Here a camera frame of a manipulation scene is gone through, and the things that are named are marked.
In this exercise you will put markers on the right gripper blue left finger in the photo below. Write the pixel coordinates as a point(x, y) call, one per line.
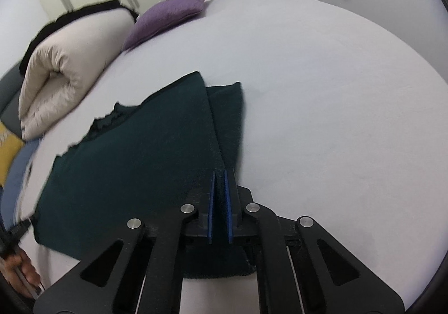
point(211, 207)

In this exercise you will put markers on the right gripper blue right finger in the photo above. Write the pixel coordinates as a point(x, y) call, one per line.
point(228, 208)

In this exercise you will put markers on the dark green knit sweater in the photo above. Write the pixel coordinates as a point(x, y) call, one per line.
point(139, 161)

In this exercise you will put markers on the person's left hand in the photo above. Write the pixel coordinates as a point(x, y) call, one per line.
point(20, 261)

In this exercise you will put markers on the blue pillow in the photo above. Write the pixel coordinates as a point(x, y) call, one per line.
point(14, 182)

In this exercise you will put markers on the yellow patterned cushion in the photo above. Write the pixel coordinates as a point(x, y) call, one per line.
point(10, 145)

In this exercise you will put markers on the white bed sheet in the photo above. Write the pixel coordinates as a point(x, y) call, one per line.
point(344, 122)

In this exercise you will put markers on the beige rolled duvet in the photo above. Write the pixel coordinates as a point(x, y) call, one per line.
point(64, 67)

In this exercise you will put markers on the purple cushion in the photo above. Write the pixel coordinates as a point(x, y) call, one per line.
point(161, 17)

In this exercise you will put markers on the black garment behind duvet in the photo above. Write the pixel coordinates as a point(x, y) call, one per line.
point(64, 20)

